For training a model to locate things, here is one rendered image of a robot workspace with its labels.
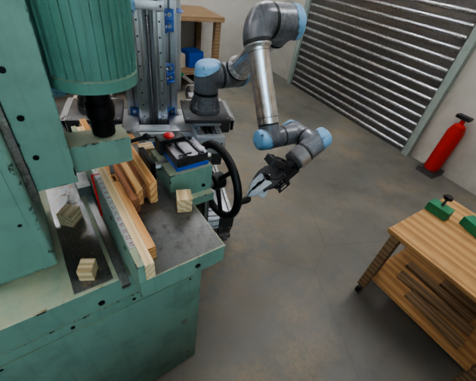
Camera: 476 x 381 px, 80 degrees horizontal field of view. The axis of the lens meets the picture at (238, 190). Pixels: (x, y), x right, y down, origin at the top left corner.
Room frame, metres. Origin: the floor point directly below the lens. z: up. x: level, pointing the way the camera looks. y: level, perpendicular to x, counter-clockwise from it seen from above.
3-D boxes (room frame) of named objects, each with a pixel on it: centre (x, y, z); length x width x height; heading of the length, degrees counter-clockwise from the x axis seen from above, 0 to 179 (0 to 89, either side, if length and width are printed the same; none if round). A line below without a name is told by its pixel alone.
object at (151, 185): (0.63, 0.29, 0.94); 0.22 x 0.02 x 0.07; 40
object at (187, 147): (0.70, 0.18, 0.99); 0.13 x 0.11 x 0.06; 40
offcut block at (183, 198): (0.55, 0.14, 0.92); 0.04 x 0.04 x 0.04; 20
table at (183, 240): (0.63, 0.25, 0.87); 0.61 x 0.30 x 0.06; 40
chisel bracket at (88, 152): (0.57, 0.35, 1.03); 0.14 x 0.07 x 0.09; 130
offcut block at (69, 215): (0.52, 0.45, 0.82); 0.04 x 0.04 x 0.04; 87
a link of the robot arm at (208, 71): (1.34, 0.23, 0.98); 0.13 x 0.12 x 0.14; 127
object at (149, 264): (0.55, 0.34, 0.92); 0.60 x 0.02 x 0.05; 40
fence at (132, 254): (0.54, 0.36, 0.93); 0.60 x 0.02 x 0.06; 40
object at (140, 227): (0.61, 0.36, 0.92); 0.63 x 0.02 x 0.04; 40
